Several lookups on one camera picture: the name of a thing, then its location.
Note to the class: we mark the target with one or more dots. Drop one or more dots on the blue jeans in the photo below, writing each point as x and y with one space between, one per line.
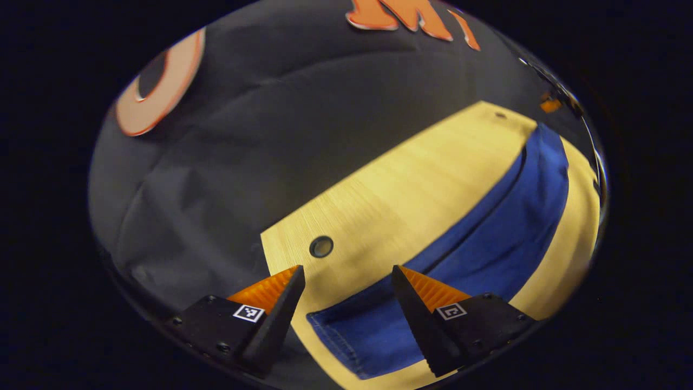
487 233

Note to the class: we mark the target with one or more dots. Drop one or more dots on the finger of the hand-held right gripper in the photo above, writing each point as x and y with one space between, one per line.
550 104

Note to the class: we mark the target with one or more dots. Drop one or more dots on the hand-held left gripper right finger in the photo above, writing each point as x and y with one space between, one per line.
419 325

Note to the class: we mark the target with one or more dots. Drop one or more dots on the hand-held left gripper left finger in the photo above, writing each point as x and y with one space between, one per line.
273 330

